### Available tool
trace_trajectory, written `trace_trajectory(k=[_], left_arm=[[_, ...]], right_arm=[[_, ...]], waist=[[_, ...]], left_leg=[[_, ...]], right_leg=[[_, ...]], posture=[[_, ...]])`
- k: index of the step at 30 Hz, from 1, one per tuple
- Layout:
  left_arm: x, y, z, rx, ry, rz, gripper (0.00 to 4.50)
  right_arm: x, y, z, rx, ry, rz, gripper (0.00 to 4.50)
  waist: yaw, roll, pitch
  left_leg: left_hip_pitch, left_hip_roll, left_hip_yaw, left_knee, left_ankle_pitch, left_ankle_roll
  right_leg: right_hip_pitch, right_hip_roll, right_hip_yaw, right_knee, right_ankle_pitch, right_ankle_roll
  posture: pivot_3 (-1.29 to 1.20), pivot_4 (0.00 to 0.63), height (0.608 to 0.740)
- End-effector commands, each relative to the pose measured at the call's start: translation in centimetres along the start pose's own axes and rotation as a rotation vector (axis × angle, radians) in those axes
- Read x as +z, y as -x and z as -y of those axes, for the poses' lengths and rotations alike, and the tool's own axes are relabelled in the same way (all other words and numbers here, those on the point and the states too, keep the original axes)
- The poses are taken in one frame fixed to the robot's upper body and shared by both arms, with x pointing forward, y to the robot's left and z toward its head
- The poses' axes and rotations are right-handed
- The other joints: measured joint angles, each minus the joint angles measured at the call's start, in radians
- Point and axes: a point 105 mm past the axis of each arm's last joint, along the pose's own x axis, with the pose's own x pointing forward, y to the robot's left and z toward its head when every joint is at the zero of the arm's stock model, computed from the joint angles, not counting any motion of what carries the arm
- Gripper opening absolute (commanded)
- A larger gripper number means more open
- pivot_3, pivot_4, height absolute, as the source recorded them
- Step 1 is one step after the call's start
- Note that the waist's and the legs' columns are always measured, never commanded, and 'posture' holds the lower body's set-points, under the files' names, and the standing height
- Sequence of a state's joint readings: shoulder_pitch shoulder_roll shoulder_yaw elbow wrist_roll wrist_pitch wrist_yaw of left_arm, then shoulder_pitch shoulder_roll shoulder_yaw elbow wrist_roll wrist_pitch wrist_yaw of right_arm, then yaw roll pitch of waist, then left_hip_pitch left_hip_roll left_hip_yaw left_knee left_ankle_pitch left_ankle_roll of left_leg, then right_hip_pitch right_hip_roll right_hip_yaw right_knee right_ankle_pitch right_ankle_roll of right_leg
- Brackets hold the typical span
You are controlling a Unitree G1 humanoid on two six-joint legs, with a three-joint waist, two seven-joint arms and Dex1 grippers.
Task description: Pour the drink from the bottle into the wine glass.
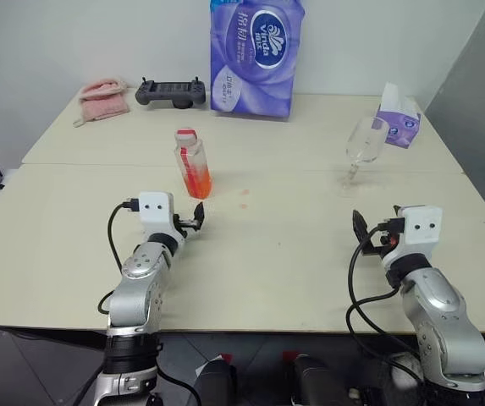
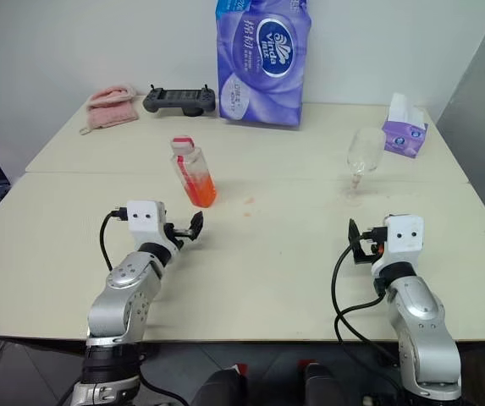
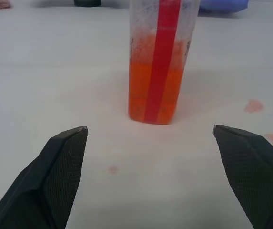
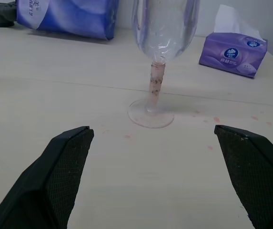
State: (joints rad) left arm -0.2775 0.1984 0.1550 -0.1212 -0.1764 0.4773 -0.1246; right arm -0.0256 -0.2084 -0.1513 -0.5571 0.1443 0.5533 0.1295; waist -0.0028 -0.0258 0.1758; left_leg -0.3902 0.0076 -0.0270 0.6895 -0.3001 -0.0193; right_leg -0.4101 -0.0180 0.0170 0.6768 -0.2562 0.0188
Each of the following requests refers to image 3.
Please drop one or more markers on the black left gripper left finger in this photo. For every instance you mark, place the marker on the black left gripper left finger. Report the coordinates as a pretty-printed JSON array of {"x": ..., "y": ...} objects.
[{"x": 43, "y": 181}]

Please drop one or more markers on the black handheld controller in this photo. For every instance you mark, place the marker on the black handheld controller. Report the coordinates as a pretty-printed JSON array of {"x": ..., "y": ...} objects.
[{"x": 87, "y": 3}]

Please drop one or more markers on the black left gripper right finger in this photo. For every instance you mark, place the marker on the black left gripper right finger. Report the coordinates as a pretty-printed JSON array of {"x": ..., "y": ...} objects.
[{"x": 255, "y": 176}]

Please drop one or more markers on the large purple tissue pack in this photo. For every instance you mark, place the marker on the large purple tissue pack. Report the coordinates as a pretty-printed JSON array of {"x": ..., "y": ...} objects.
[{"x": 222, "y": 7}]

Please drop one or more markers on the bottle with orange liquid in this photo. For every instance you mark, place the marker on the bottle with orange liquid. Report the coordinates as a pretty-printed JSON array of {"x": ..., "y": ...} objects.
[{"x": 160, "y": 83}]

